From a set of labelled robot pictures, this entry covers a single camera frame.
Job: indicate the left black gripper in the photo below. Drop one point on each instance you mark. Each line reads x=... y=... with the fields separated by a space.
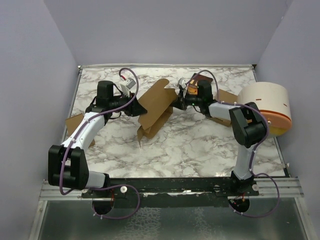
x=135 y=108

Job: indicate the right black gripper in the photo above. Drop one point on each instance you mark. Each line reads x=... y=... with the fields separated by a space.
x=179 y=102

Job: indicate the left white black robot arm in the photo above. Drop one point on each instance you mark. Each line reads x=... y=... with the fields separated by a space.
x=67 y=164

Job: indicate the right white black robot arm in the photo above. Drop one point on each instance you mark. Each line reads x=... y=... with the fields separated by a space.
x=249 y=126

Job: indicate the folded brown cardboard box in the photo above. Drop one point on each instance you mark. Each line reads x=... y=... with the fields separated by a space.
x=219 y=112

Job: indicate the small cardboard piece left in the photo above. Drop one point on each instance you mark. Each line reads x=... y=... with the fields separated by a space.
x=80 y=131

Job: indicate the white orange tape dispenser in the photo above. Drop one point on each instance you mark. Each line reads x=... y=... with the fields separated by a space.
x=273 y=102

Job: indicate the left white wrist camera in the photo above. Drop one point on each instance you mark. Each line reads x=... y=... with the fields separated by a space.
x=127 y=85

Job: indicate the black mounting rail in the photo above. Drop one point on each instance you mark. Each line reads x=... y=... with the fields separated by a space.
x=174 y=192

